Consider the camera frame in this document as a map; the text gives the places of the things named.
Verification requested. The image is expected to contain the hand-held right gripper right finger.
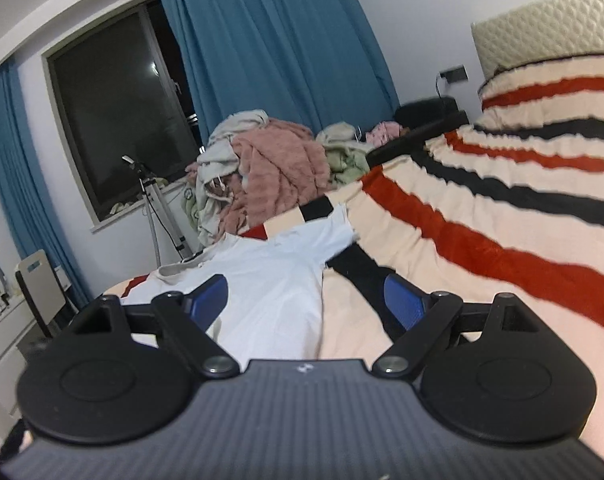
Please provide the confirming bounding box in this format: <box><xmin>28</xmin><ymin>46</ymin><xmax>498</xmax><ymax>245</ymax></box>
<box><xmin>372</xmin><ymin>272</ymin><xmax>540</xmax><ymax>380</ymax></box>

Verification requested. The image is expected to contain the black bedside table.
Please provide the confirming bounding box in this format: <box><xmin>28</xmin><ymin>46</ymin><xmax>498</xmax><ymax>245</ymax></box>
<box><xmin>366</xmin><ymin>96</ymin><xmax>469</xmax><ymax>169</ymax></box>

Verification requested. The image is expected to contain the beige chair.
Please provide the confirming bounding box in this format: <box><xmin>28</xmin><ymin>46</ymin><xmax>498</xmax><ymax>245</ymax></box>
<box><xmin>15</xmin><ymin>249</ymin><xmax>76</xmax><ymax>339</ymax></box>

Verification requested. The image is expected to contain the small pink cloth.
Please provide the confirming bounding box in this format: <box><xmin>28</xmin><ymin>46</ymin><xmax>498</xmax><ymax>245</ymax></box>
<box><xmin>365</xmin><ymin>121</ymin><xmax>401</xmax><ymax>148</ymax></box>

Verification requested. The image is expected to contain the cream cloth pile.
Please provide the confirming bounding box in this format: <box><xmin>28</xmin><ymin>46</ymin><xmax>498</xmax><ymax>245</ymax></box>
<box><xmin>196</xmin><ymin>110</ymin><xmax>271</xmax><ymax>248</ymax></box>

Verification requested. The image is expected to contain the green cloth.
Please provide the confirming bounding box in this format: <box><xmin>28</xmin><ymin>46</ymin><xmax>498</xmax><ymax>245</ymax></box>
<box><xmin>316</xmin><ymin>122</ymin><xmax>377</xmax><ymax>192</ymax></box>

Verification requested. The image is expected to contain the blue curtain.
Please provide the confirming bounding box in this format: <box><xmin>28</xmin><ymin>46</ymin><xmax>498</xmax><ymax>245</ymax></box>
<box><xmin>0</xmin><ymin>58</ymin><xmax>94</xmax><ymax>311</ymax></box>
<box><xmin>154</xmin><ymin>0</ymin><xmax>401</xmax><ymax>146</ymax></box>

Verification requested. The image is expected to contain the dark window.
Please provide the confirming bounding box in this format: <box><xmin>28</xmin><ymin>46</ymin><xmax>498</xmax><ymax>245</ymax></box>
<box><xmin>42</xmin><ymin>0</ymin><xmax>203</xmax><ymax>225</ymax></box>

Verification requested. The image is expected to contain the white tripod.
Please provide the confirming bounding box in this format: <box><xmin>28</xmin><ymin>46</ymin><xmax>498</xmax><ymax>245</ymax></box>
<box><xmin>122</xmin><ymin>155</ymin><xmax>195</xmax><ymax>267</ymax></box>

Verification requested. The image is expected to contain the white t-shirt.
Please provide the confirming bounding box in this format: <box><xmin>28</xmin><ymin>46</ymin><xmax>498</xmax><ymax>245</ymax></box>
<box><xmin>116</xmin><ymin>204</ymin><xmax>357</xmax><ymax>360</ymax></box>

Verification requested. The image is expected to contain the striped blanket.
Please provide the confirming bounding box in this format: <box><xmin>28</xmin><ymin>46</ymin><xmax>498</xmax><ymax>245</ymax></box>
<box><xmin>102</xmin><ymin>52</ymin><xmax>604</xmax><ymax>466</ymax></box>

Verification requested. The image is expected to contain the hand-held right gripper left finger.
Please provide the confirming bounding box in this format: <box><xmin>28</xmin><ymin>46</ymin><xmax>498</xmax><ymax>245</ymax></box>
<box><xmin>68</xmin><ymin>274</ymin><xmax>241</xmax><ymax>378</ymax></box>

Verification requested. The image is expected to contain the pink fluffy garment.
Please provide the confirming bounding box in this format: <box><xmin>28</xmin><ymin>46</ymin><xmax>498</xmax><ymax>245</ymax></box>
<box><xmin>219</xmin><ymin>121</ymin><xmax>335</xmax><ymax>236</ymax></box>

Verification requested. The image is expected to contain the cream quilted headboard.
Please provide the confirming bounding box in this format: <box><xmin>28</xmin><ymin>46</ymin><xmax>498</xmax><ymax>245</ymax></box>
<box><xmin>470</xmin><ymin>0</ymin><xmax>604</xmax><ymax>92</ymax></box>

